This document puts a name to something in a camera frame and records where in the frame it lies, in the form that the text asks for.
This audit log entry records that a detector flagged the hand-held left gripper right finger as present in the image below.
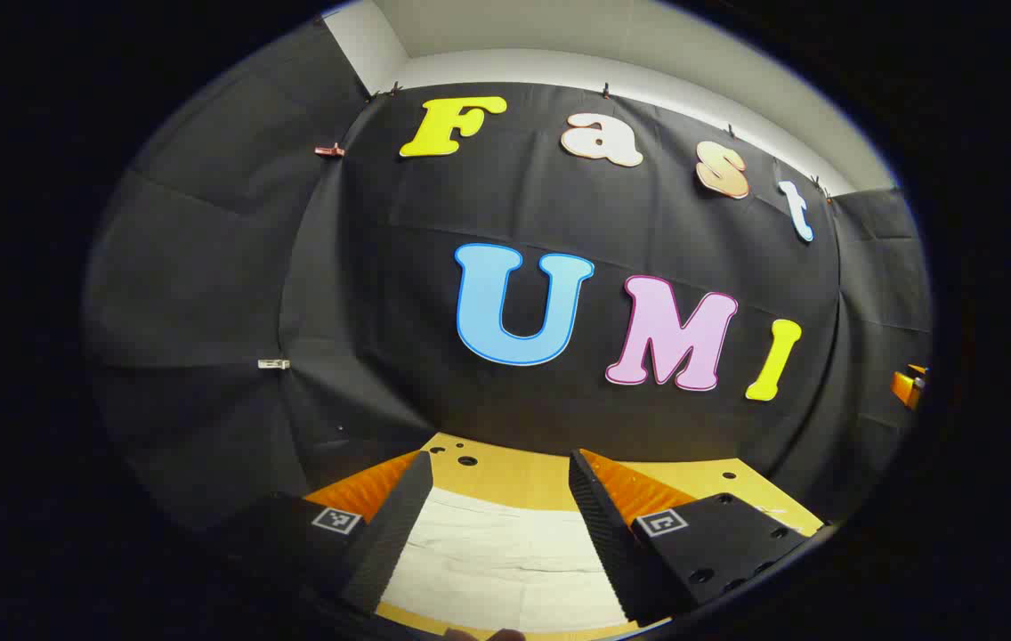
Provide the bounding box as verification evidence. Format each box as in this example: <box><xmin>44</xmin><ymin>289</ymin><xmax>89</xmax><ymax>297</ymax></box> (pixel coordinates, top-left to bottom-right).
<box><xmin>568</xmin><ymin>449</ymin><xmax>831</xmax><ymax>626</ymax></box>

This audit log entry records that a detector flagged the black backdrop cloth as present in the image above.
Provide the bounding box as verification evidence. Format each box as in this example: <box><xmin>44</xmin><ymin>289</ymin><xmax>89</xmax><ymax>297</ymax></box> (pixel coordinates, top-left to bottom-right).
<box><xmin>83</xmin><ymin>18</ymin><xmax>934</xmax><ymax>535</ymax></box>

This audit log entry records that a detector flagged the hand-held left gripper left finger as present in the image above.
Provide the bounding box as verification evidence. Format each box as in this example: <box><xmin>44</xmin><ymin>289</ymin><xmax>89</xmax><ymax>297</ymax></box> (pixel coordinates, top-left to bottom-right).
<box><xmin>196</xmin><ymin>450</ymin><xmax>435</xmax><ymax>622</ymax></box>

